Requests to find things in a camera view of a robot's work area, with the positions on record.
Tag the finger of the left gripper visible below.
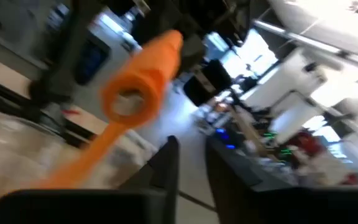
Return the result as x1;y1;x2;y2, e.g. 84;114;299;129
178;33;206;75

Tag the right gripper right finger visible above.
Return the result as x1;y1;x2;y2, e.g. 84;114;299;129
205;138;358;224

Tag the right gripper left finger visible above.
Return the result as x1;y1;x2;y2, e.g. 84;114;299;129
0;136;180;224

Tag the orange elastic bandage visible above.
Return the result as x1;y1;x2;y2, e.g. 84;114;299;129
29;29;185;190

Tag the black office chair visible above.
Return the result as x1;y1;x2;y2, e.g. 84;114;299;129
183;58;232;106

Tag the background desk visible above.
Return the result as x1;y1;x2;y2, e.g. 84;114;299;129
228;105;270;156

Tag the black computer tower with lights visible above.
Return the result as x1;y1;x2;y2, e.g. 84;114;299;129
209;124;295;159

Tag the black table frame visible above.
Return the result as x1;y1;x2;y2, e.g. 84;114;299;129
0;0;111;147

